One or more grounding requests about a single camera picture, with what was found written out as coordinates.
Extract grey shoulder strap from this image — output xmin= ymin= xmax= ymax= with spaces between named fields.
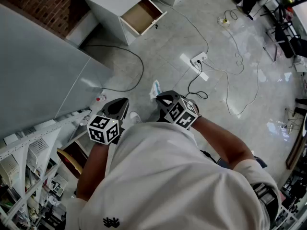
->
xmin=251 ymin=182 xmax=283 ymax=230

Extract white metal shelf rack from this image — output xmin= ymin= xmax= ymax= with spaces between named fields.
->
xmin=0 ymin=108 xmax=92 ymax=230

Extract round yellow wooden stool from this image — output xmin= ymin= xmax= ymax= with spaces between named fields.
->
xmin=56 ymin=148 xmax=84 ymax=177

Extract white power strip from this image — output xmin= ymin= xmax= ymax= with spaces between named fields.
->
xmin=189 ymin=52 xmax=209 ymax=67

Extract brown wooden board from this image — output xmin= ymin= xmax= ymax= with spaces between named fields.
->
xmin=285 ymin=117 xmax=307 ymax=170

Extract person's left forearm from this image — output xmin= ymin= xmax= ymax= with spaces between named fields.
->
xmin=76 ymin=139 xmax=114 ymax=201

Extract large grey cabinet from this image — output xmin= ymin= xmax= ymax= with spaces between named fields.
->
xmin=0 ymin=3 xmax=114 ymax=138

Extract white cabinet cable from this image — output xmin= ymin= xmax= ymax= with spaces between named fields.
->
xmin=149 ymin=0 xmax=210 ymax=57

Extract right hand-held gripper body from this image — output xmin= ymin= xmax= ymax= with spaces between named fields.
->
xmin=155 ymin=90 xmax=202 ymax=130

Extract thin white looped cable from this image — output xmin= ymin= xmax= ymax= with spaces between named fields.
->
xmin=206 ymin=24 xmax=245 ymax=76

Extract person's right forearm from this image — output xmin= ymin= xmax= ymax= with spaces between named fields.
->
xmin=191 ymin=115 xmax=255 ymax=172

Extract person's black trousers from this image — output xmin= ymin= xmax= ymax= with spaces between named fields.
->
xmin=143 ymin=111 xmax=166 ymax=123

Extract long white floor cable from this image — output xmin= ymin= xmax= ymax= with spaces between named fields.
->
xmin=205 ymin=61 xmax=261 ymax=116

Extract person's white shoe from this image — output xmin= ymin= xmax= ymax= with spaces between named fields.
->
xmin=129 ymin=111 xmax=143 ymax=125

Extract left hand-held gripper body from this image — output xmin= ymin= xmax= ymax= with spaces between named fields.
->
xmin=87 ymin=97 xmax=130 ymax=146

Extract short black socket cable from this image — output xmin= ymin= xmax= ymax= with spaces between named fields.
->
xmin=224 ymin=8 xmax=238 ymax=22

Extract person's white shirt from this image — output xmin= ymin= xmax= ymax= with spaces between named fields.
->
xmin=64 ymin=121 xmax=283 ymax=230

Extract white socket with yellow plug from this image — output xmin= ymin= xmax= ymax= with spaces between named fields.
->
xmin=217 ymin=16 xmax=231 ymax=28

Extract small blue white packet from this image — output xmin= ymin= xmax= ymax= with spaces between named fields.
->
xmin=148 ymin=79 xmax=164 ymax=103

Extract black power strip cable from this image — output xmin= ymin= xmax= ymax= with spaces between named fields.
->
xmin=187 ymin=62 xmax=209 ymax=100

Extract long black floor cable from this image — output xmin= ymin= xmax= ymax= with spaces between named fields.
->
xmin=83 ymin=44 xmax=145 ymax=92

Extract black metal chair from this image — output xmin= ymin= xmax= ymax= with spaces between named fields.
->
xmin=263 ymin=5 xmax=302 ymax=62

